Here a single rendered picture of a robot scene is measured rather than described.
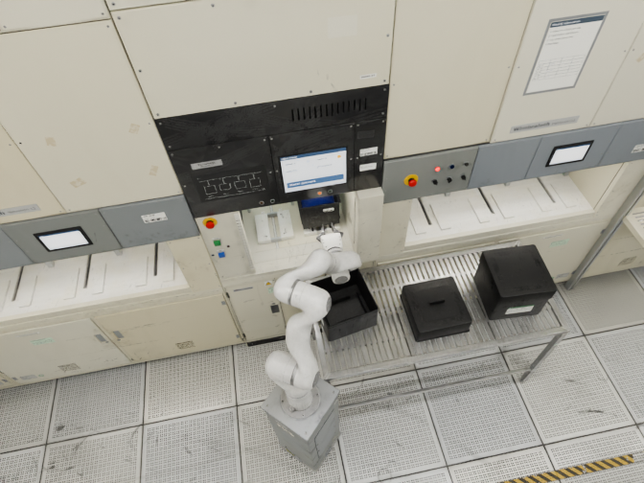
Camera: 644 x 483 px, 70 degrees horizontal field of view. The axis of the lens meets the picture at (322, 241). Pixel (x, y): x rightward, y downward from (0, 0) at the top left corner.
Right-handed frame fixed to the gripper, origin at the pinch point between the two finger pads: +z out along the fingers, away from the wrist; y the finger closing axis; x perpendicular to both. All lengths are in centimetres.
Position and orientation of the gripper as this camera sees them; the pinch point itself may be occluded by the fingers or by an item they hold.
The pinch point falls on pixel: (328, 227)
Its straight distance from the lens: 230.1
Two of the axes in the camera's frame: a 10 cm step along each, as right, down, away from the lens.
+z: -1.9, -7.8, 6.0
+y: 9.8, -1.8, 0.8
